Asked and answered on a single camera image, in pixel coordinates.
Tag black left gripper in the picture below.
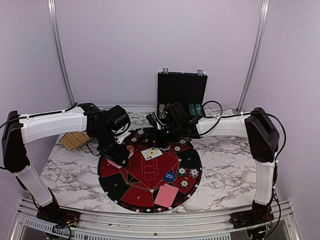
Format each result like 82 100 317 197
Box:
91 128 130 167

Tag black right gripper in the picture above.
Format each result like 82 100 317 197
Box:
137 122 182 149

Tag red playing card deck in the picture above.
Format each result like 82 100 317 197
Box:
105 149 134 169

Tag ace of clubs card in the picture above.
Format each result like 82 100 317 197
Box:
141 147 163 161

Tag orange big blind button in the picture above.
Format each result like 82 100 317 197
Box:
126 145 135 151

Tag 50 chips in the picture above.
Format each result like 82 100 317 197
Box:
177 167 187 177

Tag blue small blind button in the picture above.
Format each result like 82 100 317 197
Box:
163 172 176 182

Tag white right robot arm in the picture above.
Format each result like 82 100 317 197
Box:
146 102 283 224

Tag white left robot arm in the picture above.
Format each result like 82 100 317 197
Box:
0 102 131 223

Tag cream blue chips in case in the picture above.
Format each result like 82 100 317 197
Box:
158 103 172 119

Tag woven bamboo tray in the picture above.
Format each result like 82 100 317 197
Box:
60 131 91 152

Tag round red black poker mat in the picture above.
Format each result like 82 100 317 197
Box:
97 127 202 213

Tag teal chips in case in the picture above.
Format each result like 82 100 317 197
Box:
188 103 203 117

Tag black chip carrying case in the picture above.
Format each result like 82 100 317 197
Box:
157 71 208 116

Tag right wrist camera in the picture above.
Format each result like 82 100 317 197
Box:
164 102 191 128

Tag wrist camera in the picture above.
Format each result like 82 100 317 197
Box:
107 105 131 144
164 102 191 128

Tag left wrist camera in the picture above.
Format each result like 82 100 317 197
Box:
107 105 131 144

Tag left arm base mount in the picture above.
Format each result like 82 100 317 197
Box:
33 197 80 227

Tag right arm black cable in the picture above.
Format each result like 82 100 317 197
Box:
197 100 287 166

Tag aluminium front rail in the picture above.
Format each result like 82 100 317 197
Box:
9 197 301 240

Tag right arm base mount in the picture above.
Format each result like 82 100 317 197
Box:
229 199 275 229

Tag left aluminium frame post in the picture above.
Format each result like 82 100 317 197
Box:
47 0 76 106

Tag aluminium frame post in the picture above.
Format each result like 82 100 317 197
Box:
236 0 270 112
47 0 76 106

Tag right aluminium frame post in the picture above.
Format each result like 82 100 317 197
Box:
236 0 270 112

